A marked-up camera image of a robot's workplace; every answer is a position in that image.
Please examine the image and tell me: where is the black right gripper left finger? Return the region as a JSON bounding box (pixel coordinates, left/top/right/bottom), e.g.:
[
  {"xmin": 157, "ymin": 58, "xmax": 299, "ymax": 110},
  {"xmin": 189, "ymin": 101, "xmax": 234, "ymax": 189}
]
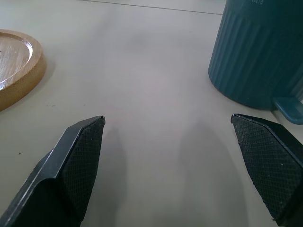
[{"xmin": 0, "ymin": 115, "xmax": 106, "ymax": 227}]

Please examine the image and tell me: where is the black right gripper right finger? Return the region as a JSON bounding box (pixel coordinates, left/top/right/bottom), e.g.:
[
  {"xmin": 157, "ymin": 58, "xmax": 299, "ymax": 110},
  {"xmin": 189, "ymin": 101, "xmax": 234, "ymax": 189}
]
[{"xmin": 231, "ymin": 113, "xmax": 303, "ymax": 227}]

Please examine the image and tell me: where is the dark teal ribbed mug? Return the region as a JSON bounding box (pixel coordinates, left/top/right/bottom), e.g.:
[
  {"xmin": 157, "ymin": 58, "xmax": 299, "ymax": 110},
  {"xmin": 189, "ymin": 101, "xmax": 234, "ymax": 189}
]
[{"xmin": 208, "ymin": 0, "xmax": 303, "ymax": 125}]

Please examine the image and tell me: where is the round wooden plate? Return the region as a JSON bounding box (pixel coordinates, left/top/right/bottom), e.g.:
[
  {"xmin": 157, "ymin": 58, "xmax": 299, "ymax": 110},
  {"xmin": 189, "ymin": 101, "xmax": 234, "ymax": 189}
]
[{"xmin": 0, "ymin": 29, "xmax": 47, "ymax": 112}]

